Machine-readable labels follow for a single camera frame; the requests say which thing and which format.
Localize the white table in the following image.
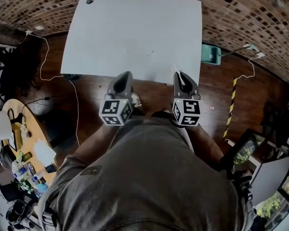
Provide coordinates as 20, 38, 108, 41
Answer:
60, 0, 203, 86

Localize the person's left forearm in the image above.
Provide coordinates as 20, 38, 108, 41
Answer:
73, 123, 122, 160

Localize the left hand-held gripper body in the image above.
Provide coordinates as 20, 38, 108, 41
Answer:
98, 71, 135, 127

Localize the white panel board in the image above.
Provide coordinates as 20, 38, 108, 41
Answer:
250, 152, 289, 206

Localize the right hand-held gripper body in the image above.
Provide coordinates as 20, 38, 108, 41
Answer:
171, 71, 203, 128

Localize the white cable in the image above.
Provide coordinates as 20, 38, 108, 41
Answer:
237, 58, 256, 79
68, 79, 81, 147
26, 31, 65, 81

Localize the black cable with adapter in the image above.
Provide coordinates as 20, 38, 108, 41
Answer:
21, 95, 65, 116

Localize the person's right forearm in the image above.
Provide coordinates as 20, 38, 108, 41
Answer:
183, 124, 225, 165

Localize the black coffee machine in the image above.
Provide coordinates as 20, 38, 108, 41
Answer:
5, 199, 27, 229

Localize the black chair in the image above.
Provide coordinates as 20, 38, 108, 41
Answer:
0, 38, 43, 100

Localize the dark office chair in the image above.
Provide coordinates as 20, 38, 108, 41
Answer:
261, 101, 289, 141

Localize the person's left shoe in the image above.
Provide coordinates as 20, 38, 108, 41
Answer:
131, 92, 143, 111

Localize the white lampshade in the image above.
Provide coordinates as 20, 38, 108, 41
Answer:
0, 109, 13, 141

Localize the yellow-black striped floor strip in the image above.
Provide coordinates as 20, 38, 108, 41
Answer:
222, 77, 238, 142

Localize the black phone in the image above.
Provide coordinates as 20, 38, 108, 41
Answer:
44, 163, 58, 174

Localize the round wooden side table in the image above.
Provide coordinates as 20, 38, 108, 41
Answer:
1, 99, 60, 187

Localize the teal dustpan with long handle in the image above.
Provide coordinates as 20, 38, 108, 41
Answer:
201, 43, 258, 66

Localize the white paper sheet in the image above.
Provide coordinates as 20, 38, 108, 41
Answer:
33, 138, 57, 166

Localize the clear plastic water bottle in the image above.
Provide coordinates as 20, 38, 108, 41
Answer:
13, 166, 27, 178

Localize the white tissue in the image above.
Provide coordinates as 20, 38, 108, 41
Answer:
177, 70, 189, 86

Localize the person's grey-olive shirt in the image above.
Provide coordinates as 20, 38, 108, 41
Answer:
37, 116, 246, 231

